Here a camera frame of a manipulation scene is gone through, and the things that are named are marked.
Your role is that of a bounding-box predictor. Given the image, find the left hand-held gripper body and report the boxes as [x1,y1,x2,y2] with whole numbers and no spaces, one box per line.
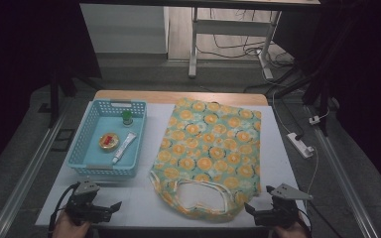
[64,179,112,226]

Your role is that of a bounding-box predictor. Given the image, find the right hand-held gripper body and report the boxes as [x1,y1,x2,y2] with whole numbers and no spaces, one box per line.
[253,182,314,229]

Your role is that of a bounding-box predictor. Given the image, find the light blue plastic basket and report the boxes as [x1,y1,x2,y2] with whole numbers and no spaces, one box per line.
[66,98,148,178]

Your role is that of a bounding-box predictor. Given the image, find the white ointment tube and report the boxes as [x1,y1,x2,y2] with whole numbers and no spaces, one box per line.
[111,131,138,166]

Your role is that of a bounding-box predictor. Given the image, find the orange-print teal tote bag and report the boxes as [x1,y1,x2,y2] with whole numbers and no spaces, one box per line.
[148,96,263,223]

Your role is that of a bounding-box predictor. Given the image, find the small green-capped bottle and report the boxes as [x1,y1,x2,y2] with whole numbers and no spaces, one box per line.
[121,109,134,128]

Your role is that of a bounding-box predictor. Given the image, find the person's right hand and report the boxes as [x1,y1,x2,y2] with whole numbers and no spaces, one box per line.
[274,220,312,238]

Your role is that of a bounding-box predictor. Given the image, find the person's left hand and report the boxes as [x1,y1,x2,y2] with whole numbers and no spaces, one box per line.
[52,211,92,238]

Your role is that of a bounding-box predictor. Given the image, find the white power strip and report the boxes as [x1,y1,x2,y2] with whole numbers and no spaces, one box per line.
[286,132,316,160]

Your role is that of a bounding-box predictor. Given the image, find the black metal stand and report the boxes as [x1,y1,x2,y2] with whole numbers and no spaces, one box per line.
[266,19,355,137]
[48,65,103,130]

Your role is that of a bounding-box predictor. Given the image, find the dark curtain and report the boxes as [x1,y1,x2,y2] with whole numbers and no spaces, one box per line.
[0,0,102,179]
[274,0,381,199]

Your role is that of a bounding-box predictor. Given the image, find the white-legged desk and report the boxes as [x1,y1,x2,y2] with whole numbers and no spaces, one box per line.
[78,0,321,80]

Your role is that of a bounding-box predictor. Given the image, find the white cabinet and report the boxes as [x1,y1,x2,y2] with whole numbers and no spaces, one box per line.
[79,3,170,55]

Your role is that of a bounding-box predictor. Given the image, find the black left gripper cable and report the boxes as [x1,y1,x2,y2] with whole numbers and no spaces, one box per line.
[48,181,82,232]

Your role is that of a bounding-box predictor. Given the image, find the thin white cable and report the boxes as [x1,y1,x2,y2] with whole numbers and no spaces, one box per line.
[306,147,320,199]

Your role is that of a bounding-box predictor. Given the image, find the black plug with cable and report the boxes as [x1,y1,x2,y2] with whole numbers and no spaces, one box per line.
[271,88,306,142]

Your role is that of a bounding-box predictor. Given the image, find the aluminium floor rail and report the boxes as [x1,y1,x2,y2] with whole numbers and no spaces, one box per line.
[0,98,70,238]
[306,105,381,238]

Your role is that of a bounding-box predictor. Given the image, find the black floor bracket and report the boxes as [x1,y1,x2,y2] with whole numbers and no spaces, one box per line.
[51,128,77,153]

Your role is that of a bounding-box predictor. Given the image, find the black cable tangle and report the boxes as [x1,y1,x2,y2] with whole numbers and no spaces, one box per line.
[196,9,296,67]

